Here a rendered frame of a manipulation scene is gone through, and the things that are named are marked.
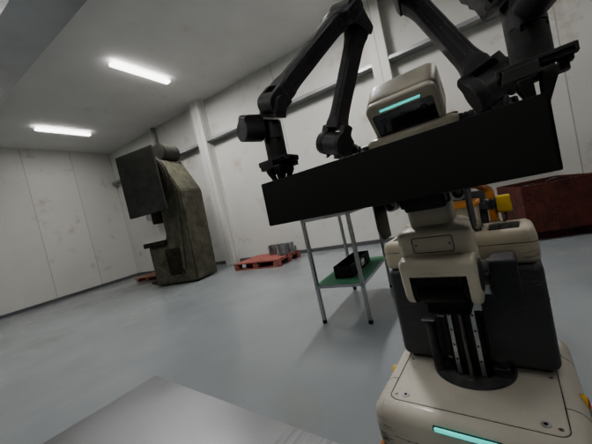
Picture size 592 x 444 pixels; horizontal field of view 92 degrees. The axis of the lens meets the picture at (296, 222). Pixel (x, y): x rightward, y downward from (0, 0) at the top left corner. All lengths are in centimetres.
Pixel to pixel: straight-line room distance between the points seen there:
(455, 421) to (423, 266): 51
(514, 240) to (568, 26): 530
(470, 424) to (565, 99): 540
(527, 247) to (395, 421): 76
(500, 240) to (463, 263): 31
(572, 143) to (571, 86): 81
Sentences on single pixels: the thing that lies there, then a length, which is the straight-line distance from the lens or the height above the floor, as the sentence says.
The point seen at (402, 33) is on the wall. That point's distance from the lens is 646.
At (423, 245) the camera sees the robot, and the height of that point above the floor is 84.
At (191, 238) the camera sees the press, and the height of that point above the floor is 94.
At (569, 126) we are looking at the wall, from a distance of 607.
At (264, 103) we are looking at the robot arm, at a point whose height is 134.
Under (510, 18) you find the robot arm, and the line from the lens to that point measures 66.
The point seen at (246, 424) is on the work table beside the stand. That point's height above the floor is 80.
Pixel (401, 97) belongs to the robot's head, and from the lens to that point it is 95.
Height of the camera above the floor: 104
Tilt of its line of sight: 2 degrees down
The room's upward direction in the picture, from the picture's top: 13 degrees counter-clockwise
